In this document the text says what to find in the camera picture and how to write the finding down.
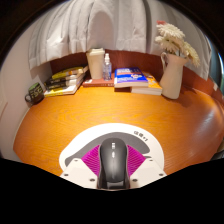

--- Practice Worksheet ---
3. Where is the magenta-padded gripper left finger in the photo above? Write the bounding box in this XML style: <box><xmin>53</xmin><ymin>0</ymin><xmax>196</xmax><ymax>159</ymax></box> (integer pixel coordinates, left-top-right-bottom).
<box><xmin>59</xmin><ymin>143</ymin><xmax>103</xmax><ymax>190</ymax></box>

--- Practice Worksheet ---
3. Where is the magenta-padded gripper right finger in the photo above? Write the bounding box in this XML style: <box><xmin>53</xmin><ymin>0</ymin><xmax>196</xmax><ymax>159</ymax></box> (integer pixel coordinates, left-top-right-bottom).
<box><xmin>126</xmin><ymin>143</ymin><xmax>168</xmax><ymax>190</ymax></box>

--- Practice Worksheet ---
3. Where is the black computer mouse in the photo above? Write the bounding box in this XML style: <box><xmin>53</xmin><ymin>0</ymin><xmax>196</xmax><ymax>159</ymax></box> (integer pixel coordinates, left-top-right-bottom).
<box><xmin>97</xmin><ymin>137</ymin><xmax>130</xmax><ymax>190</ymax></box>

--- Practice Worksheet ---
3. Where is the round white grey mouse pad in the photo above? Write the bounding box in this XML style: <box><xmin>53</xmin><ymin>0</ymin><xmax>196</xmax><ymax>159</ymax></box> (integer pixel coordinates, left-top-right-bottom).
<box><xmin>58</xmin><ymin>122</ymin><xmax>165</xmax><ymax>176</ymax></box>

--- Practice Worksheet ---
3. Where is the white yellow thick book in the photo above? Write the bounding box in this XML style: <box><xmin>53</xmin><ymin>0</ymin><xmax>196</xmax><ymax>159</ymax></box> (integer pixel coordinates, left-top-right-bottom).
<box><xmin>43</xmin><ymin>79</ymin><xmax>85</xmax><ymax>98</ymax></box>

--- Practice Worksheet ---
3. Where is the dark mug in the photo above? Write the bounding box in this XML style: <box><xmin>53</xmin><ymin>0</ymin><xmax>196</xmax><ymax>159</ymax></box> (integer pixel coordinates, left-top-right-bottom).
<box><xmin>24</xmin><ymin>82</ymin><xmax>46</xmax><ymax>106</ymax></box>

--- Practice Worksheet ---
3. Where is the black cover book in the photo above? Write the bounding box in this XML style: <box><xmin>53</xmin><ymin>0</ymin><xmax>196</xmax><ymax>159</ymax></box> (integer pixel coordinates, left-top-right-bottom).
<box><xmin>44</xmin><ymin>73</ymin><xmax>86</xmax><ymax>92</ymax></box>

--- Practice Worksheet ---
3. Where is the red brown flat book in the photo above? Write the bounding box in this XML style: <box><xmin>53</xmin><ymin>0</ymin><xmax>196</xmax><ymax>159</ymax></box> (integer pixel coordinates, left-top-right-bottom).
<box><xmin>82</xmin><ymin>77</ymin><xmax>116</xmax><ymax>88</ymax></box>

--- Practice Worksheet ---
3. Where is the white ceramic jug vase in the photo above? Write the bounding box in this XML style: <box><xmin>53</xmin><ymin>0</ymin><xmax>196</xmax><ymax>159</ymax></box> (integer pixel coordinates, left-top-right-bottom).
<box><xmin>159</xmin><ymin>51</ymin><xmax>189</xmax><ymax>100</ymax></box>

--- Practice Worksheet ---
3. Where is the blue book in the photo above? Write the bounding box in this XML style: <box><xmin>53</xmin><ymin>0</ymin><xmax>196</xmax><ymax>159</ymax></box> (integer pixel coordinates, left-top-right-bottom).
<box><xmin>113</xmin><ymin>67</ymin><xmax>150</xmax><ymax>89</ymax></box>

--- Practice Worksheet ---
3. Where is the yellow cover book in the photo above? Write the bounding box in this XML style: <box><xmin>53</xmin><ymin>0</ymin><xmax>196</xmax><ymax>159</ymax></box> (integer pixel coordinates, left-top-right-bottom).
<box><xmin>50</xmin><ymin>65</ymin><xmax>89</xmax><ymax>81</ymax></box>

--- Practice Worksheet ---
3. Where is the clear spray bottle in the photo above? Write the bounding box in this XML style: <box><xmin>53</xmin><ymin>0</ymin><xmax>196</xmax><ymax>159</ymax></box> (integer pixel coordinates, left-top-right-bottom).
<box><xmin>102</xmin><ymin>52</ymin><xmax>113</xmax><ymax>82</ymax></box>

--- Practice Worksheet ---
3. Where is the cream lidded container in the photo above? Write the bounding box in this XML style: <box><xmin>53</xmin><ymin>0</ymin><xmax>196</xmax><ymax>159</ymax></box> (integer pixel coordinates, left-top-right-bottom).
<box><xmin>85</xmin><ymin>48</ymin><xmax>106</xmax><ymax>80</ymax></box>

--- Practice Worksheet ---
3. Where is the dark framed window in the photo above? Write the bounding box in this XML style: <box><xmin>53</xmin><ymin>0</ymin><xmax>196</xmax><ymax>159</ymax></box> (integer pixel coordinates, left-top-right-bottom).
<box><xmin>208</xmin><ymin>33</ymin><xmax>224</xmax><ymax>98</ymax></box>

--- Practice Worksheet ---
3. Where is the white flower bouquet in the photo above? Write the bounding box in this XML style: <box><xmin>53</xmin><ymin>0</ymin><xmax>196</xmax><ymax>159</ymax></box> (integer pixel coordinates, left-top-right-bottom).
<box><xmin>154</xmin><ymin>22</ymin><xmax>201</xmax><ymax>69</ymax></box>

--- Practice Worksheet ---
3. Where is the white curtain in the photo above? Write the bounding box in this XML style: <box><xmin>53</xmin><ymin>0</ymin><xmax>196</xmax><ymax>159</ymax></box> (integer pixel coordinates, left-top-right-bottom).
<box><xmin>27</xmin><ymin>0</ymin><xmax>213</xmax><ymax>81</ymax></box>

